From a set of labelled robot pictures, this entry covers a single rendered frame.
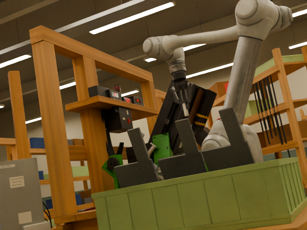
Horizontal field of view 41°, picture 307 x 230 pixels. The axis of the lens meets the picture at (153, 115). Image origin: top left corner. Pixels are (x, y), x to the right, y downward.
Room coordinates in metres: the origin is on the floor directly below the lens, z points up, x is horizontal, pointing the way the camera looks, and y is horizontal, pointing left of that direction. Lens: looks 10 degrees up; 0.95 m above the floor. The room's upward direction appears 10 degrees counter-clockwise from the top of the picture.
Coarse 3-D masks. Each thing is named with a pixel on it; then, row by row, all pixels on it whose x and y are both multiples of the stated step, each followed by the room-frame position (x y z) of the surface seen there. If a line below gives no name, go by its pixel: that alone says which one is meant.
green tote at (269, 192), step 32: (288, 160) 1.26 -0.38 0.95; (128, 192) 1.30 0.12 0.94; (160, 192) 1.26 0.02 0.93; (192, 192) 1.21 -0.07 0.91; (224, 192) 1.17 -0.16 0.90; (256, 192) 1.14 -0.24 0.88; (288, 192) 1.14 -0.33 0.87; (128, 224) 1.31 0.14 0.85; (160, 224) 1.26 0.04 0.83; (192, 224) 1.22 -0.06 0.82; (224, 224) 1.18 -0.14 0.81; (256, 224) 1.14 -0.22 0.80
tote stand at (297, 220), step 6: (306, 210) 1.32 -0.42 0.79; (300, 216) 1.20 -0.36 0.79; (306, 216) 1.18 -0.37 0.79; (294, 222) 1.11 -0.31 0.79; (300, 222) 1.09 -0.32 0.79; (306, 222) 1.10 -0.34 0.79; (252, 228) 1.14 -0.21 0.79; (258, 228) 1.12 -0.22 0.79; (264, 228) 1.10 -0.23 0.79; (270, 228) 1.08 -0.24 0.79; (276, 228) 1.06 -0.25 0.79; (282, 228) 1.05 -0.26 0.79; (288, 228) 1.04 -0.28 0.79; (294, 228) 1.03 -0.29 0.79; (300, 228) 1.04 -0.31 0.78; (306, 228) 1.08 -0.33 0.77
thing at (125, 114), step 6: (120, 108) 2.63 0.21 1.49; (126, 108) 2.71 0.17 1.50; (108, 114) 2.64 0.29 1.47; (114, 114) 2.62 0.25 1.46; (120, 114) 2.62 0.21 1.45; (126, 114) 2.70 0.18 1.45; (108, 120) 2.64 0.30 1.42; (114, 120) 2.63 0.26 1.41; (120, 120) 2.61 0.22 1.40; (126, 120) 2.68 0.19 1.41; (108, 126) 2.65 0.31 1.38; (114, 126) 2.63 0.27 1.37; (120, 126) 2.61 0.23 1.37; (126, 126) 2.67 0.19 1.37; (132, 126) 2.76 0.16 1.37; (114, 132) 2.72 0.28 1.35; (120, 132) 2.77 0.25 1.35
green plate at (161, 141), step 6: (168, 132) 2.61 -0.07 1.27; (156, 138) 2.63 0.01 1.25; (162, 138) 2.61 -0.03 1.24; (168, 138) 2.60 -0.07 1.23; (156, 144) 2.62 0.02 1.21; (162, 144) 2.61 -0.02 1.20; (168, 144) 2.59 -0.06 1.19; (156, 150) 2.62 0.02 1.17; (162, 150) 2.60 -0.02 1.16; (168, 150) 2.58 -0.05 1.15; (156, 156) 2.61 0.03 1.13; (162, 156) 2.59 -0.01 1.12; (168, 156) 2.57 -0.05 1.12; (156, 162) 2.60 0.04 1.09
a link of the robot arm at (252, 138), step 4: (248, 128) 1.91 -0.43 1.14; (252, 128) 1.94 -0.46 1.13; (248, 132) 1.90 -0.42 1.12; (252, 132) 1.91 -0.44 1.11; (248, 136) 1.88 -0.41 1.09; (252, 136) 1.90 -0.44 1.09; (256, 136) 1.92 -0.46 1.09; (248, 140) 1.87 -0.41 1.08; (252, 140) 1.89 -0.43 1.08; (256, 140) 1.92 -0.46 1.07; (252, 144) 1.88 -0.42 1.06; (256, 144) 1.91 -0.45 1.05; (252, 148) 1.87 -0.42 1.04; (256, 148) 1.90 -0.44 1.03; (260, 148) 1.93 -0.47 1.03; (252, 152) 1.87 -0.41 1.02; (256, 152) 1.89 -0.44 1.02; (260, 152) 1.92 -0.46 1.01; (256, 156) 1.89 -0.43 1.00; (260, 156) 1.92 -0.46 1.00; (256, 160) 1.90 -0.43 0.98; (260, 160) 1.92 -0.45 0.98
